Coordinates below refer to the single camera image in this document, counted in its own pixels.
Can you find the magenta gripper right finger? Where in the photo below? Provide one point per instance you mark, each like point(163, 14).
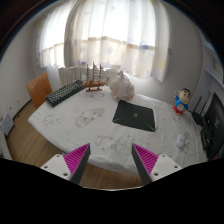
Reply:
point(152, 167)

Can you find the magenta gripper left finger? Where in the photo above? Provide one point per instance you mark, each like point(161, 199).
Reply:
point(70, 166)

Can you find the white computer mouse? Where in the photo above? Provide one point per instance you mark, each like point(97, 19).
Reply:
point(181, 141)

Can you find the black mouse pad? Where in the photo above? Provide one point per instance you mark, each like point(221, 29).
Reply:
point(134, 116)

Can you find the black wifi router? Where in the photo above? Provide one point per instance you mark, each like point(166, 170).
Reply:
point(199, 117)

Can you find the cartoon boy figurine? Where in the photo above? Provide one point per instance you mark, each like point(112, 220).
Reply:
point(182, 100)

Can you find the black keyboard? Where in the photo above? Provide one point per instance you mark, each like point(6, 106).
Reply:
point(64, 93)

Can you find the large white conch shell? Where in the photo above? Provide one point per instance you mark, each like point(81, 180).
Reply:
point(122, 88)

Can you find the orange wooden chair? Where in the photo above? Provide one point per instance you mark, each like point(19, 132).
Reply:
point(38, 89)

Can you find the wooden model sailing ship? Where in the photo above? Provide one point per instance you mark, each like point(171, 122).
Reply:
point(95, 79)

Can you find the white radiator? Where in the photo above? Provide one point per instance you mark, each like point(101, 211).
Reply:
point(70, 74)

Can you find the sheer white curtain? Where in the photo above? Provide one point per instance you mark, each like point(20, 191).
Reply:
point(127, 35)

